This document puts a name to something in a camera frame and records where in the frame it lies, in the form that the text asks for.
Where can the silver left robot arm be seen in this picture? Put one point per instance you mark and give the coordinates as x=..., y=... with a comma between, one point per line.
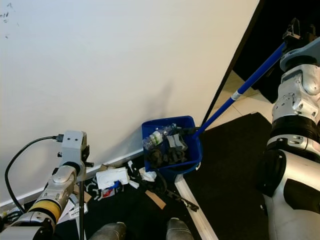
x=60, y=182

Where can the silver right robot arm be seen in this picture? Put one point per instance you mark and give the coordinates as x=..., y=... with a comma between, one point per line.
x=295, y=150

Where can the white floor strip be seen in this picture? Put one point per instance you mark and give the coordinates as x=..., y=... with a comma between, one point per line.
x=197, y=210

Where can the white cardboard box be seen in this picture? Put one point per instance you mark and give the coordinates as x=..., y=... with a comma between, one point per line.
x=112, y=177

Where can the red blue printed package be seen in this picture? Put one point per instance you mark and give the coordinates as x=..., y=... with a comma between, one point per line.
x=110, y=192

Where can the white crumpled paper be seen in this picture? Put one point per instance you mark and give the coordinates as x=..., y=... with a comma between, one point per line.
x=147, y=174

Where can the clear bottle green white label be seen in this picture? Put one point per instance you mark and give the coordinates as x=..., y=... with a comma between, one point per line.
x=155, y=137

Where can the grey robot left leg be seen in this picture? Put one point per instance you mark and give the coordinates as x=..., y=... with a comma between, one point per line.
x=107, y=232

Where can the grey robot leg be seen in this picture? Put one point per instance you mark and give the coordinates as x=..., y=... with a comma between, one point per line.
x=107, y=232
x=180, y=230

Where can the brown cardboard piece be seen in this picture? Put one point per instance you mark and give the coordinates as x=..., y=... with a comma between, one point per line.
x=155, y=200

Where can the grey plastic piece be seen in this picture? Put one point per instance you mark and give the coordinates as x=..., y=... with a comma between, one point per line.
x=175, y=141

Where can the grey robot right leg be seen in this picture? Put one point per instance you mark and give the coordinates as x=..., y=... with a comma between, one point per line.
x=180, y=230

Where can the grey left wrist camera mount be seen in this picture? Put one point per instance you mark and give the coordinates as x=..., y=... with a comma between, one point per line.
x=72, y=145

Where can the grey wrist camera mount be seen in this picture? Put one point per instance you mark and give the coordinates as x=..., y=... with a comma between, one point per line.
x=300, y=55
x=72, y=145

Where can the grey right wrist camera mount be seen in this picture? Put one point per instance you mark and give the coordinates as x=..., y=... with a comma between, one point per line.
x=300, y=55

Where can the black door frame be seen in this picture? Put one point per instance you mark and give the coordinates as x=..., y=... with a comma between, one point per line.
x=265, y=40

